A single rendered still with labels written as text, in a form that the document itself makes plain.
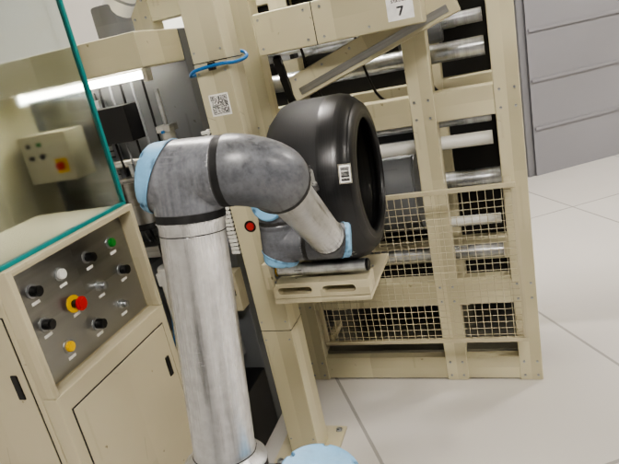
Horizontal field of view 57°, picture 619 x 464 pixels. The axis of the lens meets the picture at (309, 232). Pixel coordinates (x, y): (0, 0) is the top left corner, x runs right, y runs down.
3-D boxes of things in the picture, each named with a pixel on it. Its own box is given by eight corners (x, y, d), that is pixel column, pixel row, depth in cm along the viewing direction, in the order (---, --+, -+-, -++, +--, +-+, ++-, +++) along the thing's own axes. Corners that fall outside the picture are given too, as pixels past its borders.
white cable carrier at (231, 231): (232, 254, 217) (200, 132, 202) (237, 249, 221) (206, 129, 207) (242, 253, 215) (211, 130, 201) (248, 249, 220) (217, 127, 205)
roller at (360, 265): (274, 278, 205) (272, 266, 204) (278, 274, 209) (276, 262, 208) (368, 272, 193) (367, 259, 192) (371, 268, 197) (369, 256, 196)
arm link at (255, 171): (291, 113, 84) (355, 221, 149) (212, 121, 87) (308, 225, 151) (291, 188, 82) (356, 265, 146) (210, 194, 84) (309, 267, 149)
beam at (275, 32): (259, 57, 212) (250, 15, 207) (281, 52, 234) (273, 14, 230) (423, 23, 191) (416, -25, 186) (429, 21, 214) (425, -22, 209)
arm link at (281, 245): (303, 269, 142) (297, 221, 140) (260, 272, 145) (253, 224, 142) (310, 259, 151) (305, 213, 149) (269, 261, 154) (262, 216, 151)
